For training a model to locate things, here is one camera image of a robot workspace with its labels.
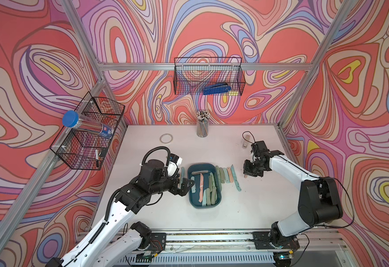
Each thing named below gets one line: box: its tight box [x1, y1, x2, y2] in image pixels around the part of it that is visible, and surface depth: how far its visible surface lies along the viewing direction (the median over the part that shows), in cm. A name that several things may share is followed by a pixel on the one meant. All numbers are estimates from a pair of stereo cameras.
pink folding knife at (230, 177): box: [226, 166, 234, 184], surface depth 95 cm
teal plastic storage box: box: [187, 162, 222, 209], surface depth 90 cm
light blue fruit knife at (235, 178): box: [230, 164, 242, 192], surface depth 95 cm
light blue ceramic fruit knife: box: [180, 166, 186, 183], surface depth 97 cm
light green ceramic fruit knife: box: [214, 165, 222, 192], surface depth 93 cm
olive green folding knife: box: [218, 166, 226, 184], surface depth 95 cm
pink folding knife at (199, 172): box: [191, 170, 209, 175], surface depth 95 cm
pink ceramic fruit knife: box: [198, 172, 204, 203], surface depth 91 cm
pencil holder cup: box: [196, 110, 211, 138], surface depth 104 cm
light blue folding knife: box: [222, 167, 231, 184], surface depth 95 cm
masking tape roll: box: [159, 133, 174, 145], surface depth 114 cm
